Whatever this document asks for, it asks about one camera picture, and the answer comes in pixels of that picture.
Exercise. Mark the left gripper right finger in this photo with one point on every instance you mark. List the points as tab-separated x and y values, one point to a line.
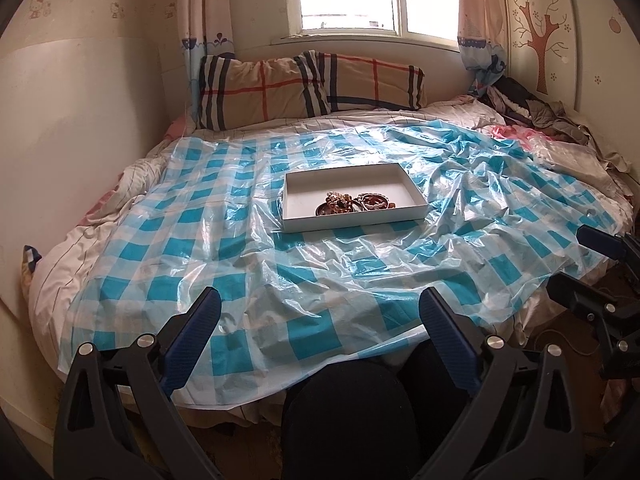
519	423

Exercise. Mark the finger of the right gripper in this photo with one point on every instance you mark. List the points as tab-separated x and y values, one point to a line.
584	301
610	246

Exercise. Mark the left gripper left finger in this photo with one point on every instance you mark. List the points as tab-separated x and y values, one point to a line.
93	439

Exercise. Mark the pile of dark clothes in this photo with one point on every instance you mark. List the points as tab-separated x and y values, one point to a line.
519	107

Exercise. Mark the blue checkered plastic sheet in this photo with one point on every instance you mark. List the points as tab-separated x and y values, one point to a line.
497	225

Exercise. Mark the patterned curtain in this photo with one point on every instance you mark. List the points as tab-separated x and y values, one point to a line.
482	41

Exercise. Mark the white shallow cardboard box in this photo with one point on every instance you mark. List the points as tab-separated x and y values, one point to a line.
343	197

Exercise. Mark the plaid beige pillow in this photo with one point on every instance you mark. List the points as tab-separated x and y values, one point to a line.
231	94

